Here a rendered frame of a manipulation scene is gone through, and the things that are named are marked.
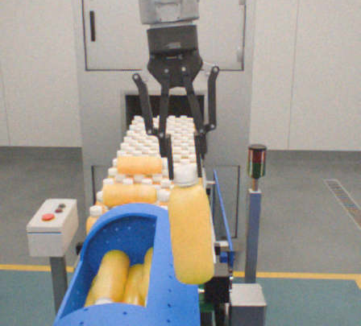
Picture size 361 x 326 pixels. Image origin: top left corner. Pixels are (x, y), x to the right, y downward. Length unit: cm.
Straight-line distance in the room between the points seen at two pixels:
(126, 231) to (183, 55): 58
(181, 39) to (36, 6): 487
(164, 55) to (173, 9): 7
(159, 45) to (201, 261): 35
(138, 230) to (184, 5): 64
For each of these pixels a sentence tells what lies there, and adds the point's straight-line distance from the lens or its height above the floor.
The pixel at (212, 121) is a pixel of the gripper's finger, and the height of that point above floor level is 152.
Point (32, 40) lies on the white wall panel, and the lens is 550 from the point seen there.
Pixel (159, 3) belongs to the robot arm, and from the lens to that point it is 63.
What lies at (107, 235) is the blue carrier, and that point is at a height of 115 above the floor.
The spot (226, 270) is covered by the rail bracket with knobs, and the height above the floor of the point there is 100.
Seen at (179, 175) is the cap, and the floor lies 143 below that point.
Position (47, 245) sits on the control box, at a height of 104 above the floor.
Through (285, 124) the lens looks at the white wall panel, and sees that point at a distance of 536.
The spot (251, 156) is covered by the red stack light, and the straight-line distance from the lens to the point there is 147.
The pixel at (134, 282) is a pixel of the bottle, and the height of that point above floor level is 109.
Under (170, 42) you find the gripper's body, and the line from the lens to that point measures 63.
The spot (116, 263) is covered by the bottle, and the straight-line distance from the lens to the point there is 104.
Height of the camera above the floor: 167
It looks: 17 degrees down
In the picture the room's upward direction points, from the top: straight up
